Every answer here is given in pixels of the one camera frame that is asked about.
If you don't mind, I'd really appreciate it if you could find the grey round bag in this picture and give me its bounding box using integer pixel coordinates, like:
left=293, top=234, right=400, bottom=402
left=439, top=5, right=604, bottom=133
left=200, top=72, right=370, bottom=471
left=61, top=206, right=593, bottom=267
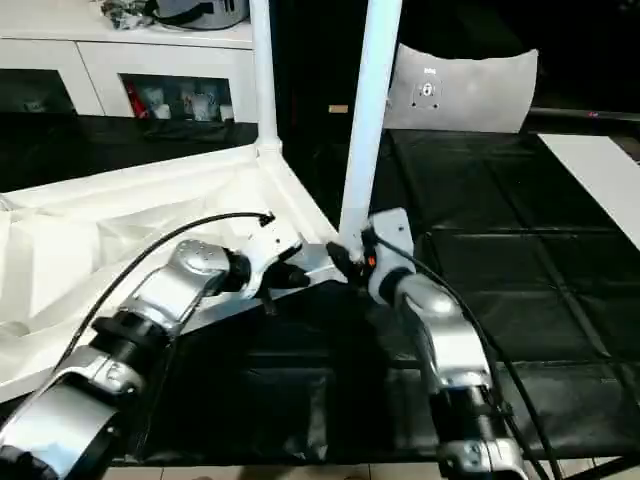
left=152, top=0, right=250, bottom=30

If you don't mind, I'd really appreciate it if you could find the white glass-door cabinet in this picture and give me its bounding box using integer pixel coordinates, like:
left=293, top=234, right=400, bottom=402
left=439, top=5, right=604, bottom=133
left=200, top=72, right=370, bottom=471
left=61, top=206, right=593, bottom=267
left=0, top=0, right=259, bottom=122

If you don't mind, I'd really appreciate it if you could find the black metal stand leg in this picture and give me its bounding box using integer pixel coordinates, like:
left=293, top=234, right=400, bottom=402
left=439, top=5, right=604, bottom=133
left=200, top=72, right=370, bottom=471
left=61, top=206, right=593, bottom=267
left=589, top=452, right=640, bottom=480

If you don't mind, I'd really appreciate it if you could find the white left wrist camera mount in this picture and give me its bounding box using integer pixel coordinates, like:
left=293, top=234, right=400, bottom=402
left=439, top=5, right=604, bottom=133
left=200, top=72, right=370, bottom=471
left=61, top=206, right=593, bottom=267
left=238, top=219, right=304, bottom=301

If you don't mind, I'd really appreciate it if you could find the grey printed cushion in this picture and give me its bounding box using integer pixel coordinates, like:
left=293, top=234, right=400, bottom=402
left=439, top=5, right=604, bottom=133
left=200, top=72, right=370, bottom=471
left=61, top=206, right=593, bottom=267
left=382, top=42, right=540, bottom=134

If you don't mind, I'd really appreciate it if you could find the white plastic table top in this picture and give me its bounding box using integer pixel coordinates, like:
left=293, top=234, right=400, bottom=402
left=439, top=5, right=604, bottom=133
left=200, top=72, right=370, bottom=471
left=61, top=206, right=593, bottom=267
left=0, top=137, right=369, bottom=404

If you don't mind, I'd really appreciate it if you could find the white flat panel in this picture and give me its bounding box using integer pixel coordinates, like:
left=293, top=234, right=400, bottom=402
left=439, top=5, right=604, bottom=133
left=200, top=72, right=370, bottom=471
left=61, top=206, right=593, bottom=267
left=537, top=132, right=640, bottom=231

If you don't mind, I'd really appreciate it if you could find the black floor mat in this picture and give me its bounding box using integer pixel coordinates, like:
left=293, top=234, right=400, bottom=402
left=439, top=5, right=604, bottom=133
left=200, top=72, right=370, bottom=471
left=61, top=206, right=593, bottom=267
left=0, top=112, right=640, bottom=464

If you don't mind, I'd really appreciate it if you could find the white plastic table leg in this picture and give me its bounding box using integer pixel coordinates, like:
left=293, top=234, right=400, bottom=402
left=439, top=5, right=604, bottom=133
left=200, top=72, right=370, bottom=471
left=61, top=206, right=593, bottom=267
left=337, top=0, right=404, bottom=264
left=248, top=0, right=284, bottom=159

